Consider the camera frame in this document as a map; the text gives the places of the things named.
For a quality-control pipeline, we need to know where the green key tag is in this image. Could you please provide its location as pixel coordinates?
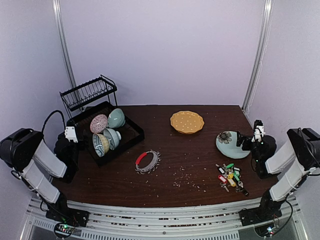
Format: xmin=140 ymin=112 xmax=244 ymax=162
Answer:
xmin=223 ymin=163 xmax=234 ymax=169

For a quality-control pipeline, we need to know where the pink patterned bowl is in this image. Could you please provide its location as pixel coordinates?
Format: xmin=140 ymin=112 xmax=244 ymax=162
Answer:
xmin=90 ymin=114 xmax=108 ymax=134

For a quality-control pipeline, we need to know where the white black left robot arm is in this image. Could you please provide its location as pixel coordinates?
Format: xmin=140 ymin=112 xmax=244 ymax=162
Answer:
xmin=0 ymin=125 xmax=89 ymax=227

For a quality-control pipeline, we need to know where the black wire dish rack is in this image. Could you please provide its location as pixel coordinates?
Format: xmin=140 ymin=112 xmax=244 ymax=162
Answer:
xmin=59 ymin=75 xmax=145 ymax=167

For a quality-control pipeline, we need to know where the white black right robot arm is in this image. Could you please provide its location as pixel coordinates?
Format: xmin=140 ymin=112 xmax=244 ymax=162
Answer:
xmin=239 ymin=128 xmax=320 ymax=226

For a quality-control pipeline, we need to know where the light blue bowl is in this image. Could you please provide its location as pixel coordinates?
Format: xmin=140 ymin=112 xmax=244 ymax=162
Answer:
xmin=103 ymin=128 xmax=122 ymax=150

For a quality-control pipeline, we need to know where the yellow key tag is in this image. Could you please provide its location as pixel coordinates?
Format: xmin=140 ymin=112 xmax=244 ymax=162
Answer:
xmin=227 ymin=173 xmax=237 ymax=187

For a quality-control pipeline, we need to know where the red handled key ring holder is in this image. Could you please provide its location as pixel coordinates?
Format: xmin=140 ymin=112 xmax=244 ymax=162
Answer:
xmin=135 ymin=149 xmax=161 ymax=175

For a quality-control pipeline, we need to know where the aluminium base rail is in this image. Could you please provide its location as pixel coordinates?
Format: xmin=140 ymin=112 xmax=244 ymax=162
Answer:
xmin=18 ymin=197 xmax=310 ymax=240

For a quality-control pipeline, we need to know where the aluminium frame post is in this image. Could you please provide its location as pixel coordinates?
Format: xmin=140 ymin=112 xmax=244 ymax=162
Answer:
xmin=52 ymin=0 xmax=77 ymax=88
xmin=242 ymin=0 xmax=274 ymax=116

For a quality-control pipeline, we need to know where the yellow dotted plate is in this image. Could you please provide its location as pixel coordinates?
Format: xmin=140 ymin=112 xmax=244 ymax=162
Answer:
xmin=170 ymin=110 xmax=205 ymax=134

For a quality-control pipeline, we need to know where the right aluminium frame post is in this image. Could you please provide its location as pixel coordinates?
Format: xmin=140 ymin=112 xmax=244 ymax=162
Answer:
xmin=242 ymin=0 xmax=274 ymax=116

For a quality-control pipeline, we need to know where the left aluminium frame post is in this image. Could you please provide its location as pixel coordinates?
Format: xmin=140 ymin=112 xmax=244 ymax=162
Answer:
xmin=52 ymin=0 xmax=77 ymax=88

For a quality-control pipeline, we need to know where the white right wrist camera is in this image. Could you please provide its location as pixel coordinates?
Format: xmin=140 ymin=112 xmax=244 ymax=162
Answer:
xmin=251 ymin=119 xmax=265 ymax=143

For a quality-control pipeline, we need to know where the blue patterned bowl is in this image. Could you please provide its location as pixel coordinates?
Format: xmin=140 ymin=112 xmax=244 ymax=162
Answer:
xmin=92 ymin=133 xmax=110 ymax=158

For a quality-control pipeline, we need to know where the black key tag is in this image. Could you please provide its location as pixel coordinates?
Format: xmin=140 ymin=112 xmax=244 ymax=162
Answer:
xmin=218 ymin=167 xmax=226 ymax=175

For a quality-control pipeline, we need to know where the light blue flower plate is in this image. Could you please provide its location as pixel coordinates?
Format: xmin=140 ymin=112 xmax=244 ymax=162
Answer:
xmin=216 ymin=131 xmax=250 ymax=159

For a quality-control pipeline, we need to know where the green ceramic bowl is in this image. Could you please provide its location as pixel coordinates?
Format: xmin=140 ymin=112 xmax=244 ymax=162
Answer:
xmin=108 ymin=108 xmax=126 ymax=129

